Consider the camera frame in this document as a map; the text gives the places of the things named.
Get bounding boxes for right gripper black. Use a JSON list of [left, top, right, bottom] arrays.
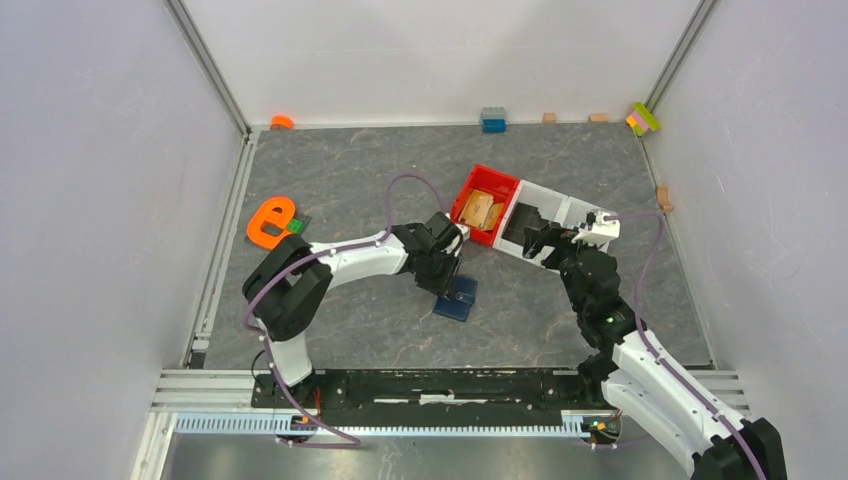
[[522, 221, 604, 314]]

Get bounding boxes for flat tan wooden block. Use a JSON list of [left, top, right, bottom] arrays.
[[588, 113, 610, 123]]

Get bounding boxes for navy blue card holder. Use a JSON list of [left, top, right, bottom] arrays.
[[432, 275, 478, 322]]

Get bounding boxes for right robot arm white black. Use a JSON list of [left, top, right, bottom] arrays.
[[522, 223, 788, 479]]

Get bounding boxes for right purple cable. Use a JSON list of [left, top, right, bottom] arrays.
[[582, 210, 770, 480]]

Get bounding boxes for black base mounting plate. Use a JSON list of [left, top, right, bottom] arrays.
[[251, 368, 612, 428]]

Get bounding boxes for green pink toy brick stack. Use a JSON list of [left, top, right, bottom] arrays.
[[625, 102, 661, 137]]

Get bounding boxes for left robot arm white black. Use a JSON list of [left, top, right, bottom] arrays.
[[242, 212, 470, 408]]

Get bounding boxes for green toy block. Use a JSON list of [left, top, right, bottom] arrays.
[[286, 218, 308, 234]]

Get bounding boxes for white plastic bin right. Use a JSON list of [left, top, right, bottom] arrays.
[[562, 197, 616, 231]]

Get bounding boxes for curved tan wooden piece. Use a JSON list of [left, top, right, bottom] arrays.
[[656, 185, 675, 215]]

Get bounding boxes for red plastic bin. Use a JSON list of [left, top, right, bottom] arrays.
[[450, 164, 520, 247]]

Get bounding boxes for orange plastic letter shape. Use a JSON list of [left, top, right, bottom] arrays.
[[246, 197, 296, 250]]

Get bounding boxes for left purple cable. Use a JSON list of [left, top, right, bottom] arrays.
[[239, 174, 452, 450]]

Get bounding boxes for white plastic bin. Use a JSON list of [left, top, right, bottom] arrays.
[[492, 180, 569, 267], [562, 197, 616, 231]]

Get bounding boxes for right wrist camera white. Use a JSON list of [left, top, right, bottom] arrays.
[[572, 209, 621, 247]]

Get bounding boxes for white plastic bin left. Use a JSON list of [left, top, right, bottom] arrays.
[[492, 180, 569, 267]]

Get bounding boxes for blue grey toy brick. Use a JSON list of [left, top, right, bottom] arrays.
[[480, 107, 508, 134]]

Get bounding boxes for orange round cap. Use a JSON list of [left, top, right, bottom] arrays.
[[269, 115, 294, 130]]

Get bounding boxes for purple cable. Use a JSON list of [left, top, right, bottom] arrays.
[[582, 210, 770, 480], [239, 174, 452, 450]]

